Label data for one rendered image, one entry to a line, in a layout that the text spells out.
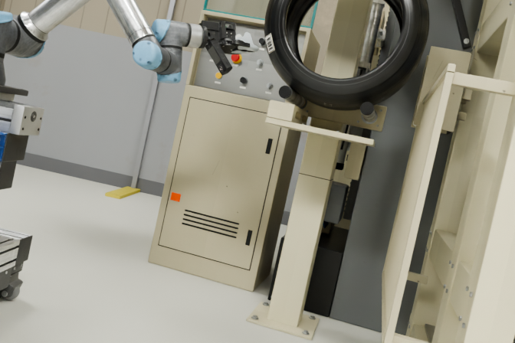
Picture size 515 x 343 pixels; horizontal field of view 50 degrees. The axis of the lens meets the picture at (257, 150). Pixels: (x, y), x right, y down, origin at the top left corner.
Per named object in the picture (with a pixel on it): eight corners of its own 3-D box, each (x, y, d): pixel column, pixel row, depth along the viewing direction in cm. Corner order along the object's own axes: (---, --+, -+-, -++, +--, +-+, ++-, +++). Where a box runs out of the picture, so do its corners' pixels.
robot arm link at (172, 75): (146, 79, 166) (148, 42, 166) (162, 83, 177) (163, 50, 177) (171, 79, 164) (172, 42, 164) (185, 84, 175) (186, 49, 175)
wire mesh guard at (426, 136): (382, 274, 218) (421, 101, 215) (386, 276, 217) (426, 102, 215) (381, 353, 130) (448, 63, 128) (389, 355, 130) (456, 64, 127)
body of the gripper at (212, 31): (237, 23, 180) (203, 17, 174) (239, 47, 178) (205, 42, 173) (227, 32, 187) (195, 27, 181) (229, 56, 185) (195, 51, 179)
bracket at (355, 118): (283, 111, 225) (289, 88, 224) (382, 132, 216) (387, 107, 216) (282, 110, 221) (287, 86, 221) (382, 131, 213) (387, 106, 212)
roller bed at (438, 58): (410, 126, 226) (427, 55, 225) (447, 134, 222) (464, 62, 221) (413, 123, 206) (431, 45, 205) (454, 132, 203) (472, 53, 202)
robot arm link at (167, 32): (149, 47, 173) (149, 20, 173) (182, 51, 178) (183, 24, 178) (156, 43, 166) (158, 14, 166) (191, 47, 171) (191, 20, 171)
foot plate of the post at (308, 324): (260, 303, 246) (261, 298, 245) (319, 320, 240) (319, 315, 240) (245, 321, 219) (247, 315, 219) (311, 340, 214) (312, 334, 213)
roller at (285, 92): (298, 109, 221) (292, 101, 222) (307, 102, 220) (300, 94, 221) (283, 101, 187) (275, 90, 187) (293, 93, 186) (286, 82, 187)
